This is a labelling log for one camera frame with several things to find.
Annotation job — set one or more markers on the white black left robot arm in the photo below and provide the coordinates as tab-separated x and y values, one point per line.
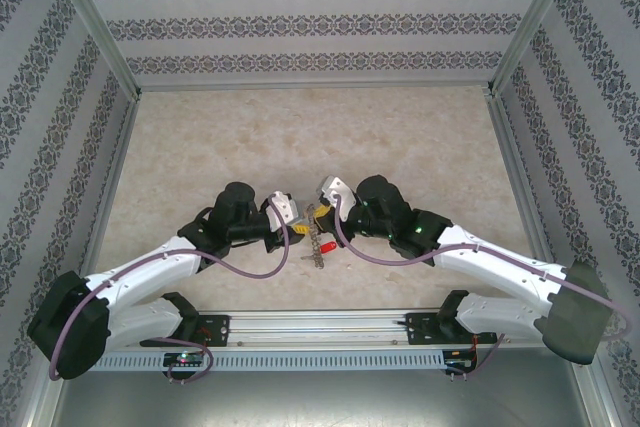
145	262

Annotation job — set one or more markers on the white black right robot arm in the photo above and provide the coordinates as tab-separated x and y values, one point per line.
500	267

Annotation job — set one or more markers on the small circuit board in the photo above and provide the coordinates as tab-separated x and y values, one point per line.
460	363
182	358

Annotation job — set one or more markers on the red plastic key tag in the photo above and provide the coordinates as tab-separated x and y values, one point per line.
328	248

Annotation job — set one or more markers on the silver keyring disc with rings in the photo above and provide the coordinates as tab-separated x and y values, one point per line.
313	237

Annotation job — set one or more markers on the aluminium side rail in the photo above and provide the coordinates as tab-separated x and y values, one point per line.
110	197
521	197

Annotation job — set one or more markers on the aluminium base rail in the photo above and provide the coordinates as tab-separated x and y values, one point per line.
320	327

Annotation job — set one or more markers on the aluminium frame post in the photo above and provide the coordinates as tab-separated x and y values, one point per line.
536	17
95	17

